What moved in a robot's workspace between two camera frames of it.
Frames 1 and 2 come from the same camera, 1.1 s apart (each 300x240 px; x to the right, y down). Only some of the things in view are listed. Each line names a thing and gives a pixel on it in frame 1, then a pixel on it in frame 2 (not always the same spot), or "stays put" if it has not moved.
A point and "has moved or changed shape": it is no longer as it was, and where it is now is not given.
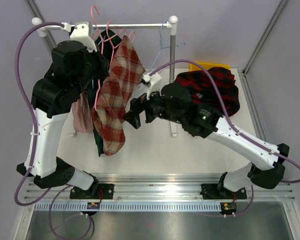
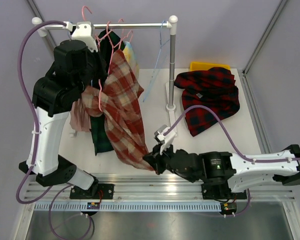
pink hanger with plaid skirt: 115,88 → 107,31
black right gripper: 138,105 → 155,159
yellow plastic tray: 208,65 stays put
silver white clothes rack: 38,28 stays put
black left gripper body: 92,63 stays put
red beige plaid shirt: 126,67 has moved or changed shape
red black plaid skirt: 203,91 stays put
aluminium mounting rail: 159,187 stays put
